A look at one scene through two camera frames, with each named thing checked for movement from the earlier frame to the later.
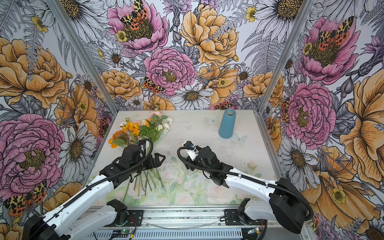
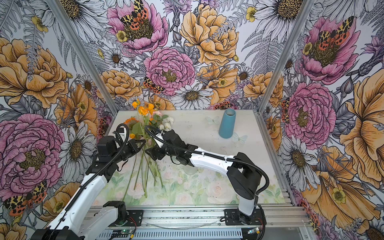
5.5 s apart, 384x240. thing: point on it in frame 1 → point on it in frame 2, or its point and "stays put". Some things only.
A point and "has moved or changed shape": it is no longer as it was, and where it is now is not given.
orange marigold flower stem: [120, 138] has moved or changed shape
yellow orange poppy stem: [133, 129] → [142, 113]
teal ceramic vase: [227, 124] stays put
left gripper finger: [155, 162] → [136, 151]
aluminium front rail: [162, 217] stays put
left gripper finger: [155, 162] → [143, 141]
